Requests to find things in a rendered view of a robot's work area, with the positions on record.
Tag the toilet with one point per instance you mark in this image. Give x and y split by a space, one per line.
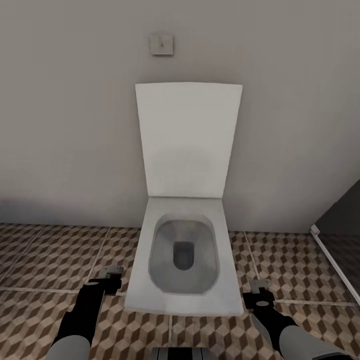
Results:
184 264

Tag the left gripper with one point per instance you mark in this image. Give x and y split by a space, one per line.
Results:
111 284

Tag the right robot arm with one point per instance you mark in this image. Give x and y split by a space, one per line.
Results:
282 332

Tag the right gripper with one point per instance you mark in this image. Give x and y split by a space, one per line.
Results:
249 298

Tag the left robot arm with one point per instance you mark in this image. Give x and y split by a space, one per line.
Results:
78 327

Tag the shower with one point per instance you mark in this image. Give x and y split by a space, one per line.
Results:
336 267

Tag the hook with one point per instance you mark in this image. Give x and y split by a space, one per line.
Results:
161 44

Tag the door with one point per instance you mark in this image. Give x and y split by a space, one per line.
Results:
339 231

